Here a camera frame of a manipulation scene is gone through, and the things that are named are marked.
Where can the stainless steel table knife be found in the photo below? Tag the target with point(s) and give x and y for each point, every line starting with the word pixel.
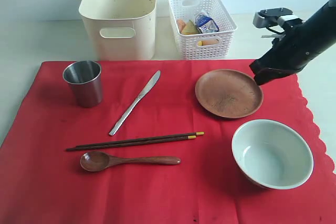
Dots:
pixel 150 84

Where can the blue white milk carton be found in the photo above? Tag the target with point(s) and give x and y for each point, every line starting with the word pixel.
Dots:
pixel 205 24

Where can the yellow cheese wedge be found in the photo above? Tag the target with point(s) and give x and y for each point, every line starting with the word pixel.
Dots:
pixel 189 29

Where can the orange fried chicken piece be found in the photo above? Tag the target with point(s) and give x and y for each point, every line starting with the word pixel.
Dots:
pixel 180 24

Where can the cream plastic storage bin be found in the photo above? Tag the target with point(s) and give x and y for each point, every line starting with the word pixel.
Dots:
pixel 120 29

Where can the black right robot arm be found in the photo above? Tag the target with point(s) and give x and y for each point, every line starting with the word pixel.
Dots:
pixel 321 25

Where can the pale green ceramic bowl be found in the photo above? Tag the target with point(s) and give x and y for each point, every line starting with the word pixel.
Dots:
pixel 272 155

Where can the stainless steel cup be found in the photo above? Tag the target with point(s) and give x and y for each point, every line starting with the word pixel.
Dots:
pixel 84 80

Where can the brown wooden plate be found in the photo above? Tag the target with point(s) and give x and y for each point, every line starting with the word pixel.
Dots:
pixel 228 93

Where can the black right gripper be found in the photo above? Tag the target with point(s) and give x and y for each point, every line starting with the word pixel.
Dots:
pixel 288 55

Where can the dark wooden spoon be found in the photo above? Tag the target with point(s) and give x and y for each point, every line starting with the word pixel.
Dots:
pixel 97 161

